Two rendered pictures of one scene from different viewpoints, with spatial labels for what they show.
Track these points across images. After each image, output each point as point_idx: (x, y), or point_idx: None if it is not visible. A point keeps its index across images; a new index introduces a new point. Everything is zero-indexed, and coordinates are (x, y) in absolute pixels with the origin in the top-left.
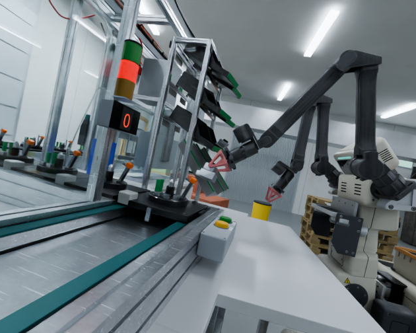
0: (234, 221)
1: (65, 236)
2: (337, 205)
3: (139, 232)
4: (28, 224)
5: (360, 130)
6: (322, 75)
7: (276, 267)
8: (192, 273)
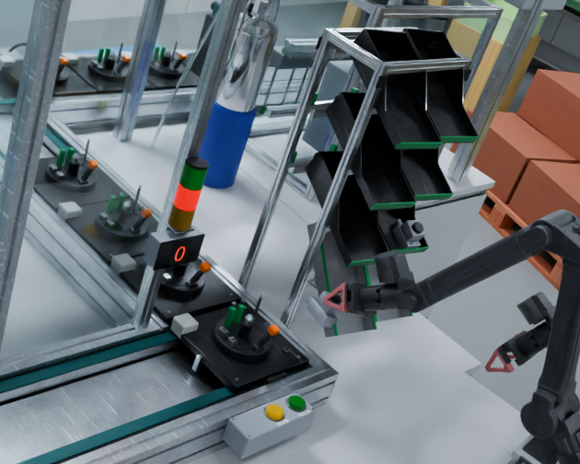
0: (403, 379)
1: (99, 377)
2: None
3: (175, 387)
4: (70, 364)
5: (546, 353)
6: (508, 238)
7: None
8: (214, 454)
